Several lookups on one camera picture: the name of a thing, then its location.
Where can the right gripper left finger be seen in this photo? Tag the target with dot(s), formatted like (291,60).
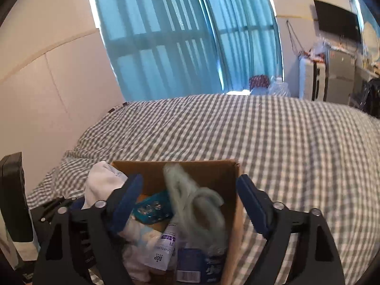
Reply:
(100,224)

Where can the clear water bottle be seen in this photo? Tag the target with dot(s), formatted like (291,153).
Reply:
(278,87)

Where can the blue curtain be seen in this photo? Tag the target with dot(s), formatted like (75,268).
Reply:
(159,49)
(247,41)

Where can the white sock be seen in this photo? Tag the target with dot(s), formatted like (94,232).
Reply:
(102,180)

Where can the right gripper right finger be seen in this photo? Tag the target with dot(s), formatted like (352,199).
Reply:
(316,259)

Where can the white cream tube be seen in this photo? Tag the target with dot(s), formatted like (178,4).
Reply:
(163,255)

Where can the left blue curtain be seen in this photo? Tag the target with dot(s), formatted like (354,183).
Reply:
(159,49)

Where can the cream sock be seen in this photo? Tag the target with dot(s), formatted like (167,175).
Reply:
(140,240)

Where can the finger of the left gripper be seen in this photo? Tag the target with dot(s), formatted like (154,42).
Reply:
(77,204)

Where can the grey-green scissors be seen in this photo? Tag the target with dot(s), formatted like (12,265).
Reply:
(197,211)

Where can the black backpack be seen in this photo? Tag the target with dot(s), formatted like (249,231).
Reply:
(367,98)

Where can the grey checked bed cover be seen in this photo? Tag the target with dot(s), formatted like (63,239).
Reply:
(304,154)

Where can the brown cardboard box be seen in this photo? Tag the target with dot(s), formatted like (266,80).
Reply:
(219,176)

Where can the right blue curtain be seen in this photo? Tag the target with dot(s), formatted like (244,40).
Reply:
(247,41)

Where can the clear cotton swab box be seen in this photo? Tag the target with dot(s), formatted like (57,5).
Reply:
(195,267)

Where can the dark patterned bag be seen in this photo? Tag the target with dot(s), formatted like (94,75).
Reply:
(259,81)

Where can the teal pill pack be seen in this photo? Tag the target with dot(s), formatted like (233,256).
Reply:
(153,209)

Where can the clear plastic bag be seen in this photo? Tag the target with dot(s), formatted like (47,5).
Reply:
(319,47)

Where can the white oval mirror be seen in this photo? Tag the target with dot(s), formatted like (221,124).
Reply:
(371,42)

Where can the white suitcase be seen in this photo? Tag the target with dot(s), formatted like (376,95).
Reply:
(312,79)

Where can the black wall television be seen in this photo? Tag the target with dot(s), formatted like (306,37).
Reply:
(338,21)

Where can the grey mini fridge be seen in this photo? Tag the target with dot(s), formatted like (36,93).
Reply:
(340,76)

